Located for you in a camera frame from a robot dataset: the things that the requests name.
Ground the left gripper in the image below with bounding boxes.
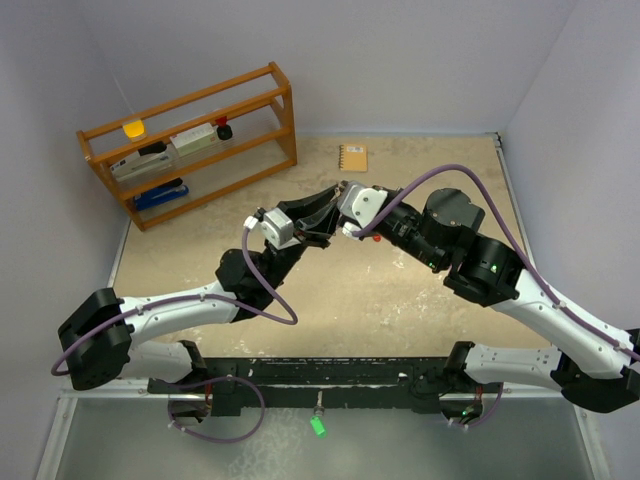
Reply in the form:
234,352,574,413
260,185,345,291

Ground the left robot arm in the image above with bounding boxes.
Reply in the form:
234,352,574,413
51,186,339,392

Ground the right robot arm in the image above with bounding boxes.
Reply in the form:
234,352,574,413
362,188,639,413

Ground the brown spiral notebook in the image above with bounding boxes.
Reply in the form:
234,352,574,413
338,144,368,173

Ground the red black bottle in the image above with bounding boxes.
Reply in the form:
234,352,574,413
215,116,233,141

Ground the blue stapler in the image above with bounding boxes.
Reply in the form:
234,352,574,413
134,178,189,211

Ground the white box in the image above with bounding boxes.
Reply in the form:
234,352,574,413
170,123,216,156

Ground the wooden shelf rack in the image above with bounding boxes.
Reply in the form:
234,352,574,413
77,62,297,231

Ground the white black stapler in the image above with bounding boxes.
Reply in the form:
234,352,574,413
110,142,177,182

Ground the yellow cap container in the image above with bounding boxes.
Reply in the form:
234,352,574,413
121,119,147,142

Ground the green key tag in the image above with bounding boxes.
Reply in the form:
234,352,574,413
310,390,327,438

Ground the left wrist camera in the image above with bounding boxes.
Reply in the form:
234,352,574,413
243,207,299,250

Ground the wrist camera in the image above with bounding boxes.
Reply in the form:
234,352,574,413
243,207,299,250
337,181,388,239

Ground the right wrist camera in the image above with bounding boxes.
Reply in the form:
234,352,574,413
337,181,388,239

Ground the black base frame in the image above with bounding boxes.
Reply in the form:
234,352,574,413
148,356,499,417

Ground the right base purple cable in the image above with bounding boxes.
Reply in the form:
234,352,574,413
447,382,507,434

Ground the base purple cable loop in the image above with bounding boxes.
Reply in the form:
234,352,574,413
167,372,270,444

